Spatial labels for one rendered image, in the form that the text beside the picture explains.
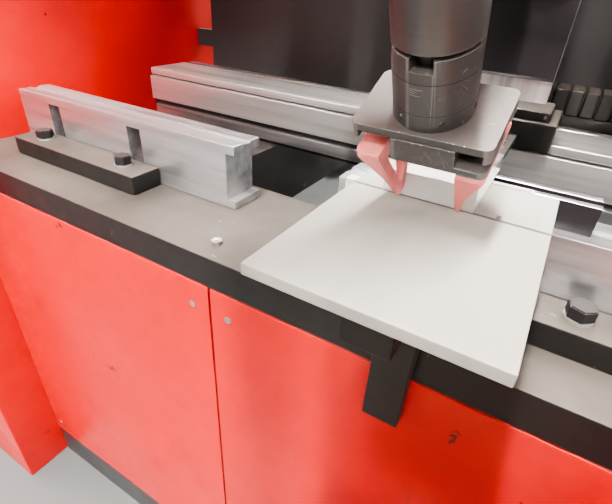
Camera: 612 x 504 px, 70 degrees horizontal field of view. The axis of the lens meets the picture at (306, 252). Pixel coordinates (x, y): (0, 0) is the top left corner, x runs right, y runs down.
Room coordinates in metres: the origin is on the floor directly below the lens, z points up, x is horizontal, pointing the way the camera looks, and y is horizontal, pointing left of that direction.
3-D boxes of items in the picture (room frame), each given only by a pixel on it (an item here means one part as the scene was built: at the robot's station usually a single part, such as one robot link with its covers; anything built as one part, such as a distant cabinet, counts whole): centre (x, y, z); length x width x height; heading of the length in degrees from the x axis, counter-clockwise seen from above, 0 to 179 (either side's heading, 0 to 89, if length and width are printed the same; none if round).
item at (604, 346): (0.38, -0.18, 0.89); 0.30 x 0.05 x 0.03; 61
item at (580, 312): (0.33, -0.26, 0.91); 0.03 x 0.03 x 0.02
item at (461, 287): (0.32, -0.10, 1.00); 0.26 x 0.18 x 0.01; 151
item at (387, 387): (0.28, -0.08, 0.88); 0.14 x 0.04 x 0.22; 151
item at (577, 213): (0.43, -0.19, 0.99); 0.20 x 0.03 x 0.03; 61
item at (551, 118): (0.58, -0.25, 1.01); 0.26 x 0.12 x 0.05; 151
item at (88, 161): (0.69, 0.38, 0.89); 0.30 x 0.05 x 0.03; 61
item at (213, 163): (0.71, 0.31, 0.92); 0.50 x 0.06 x 0.10; 61
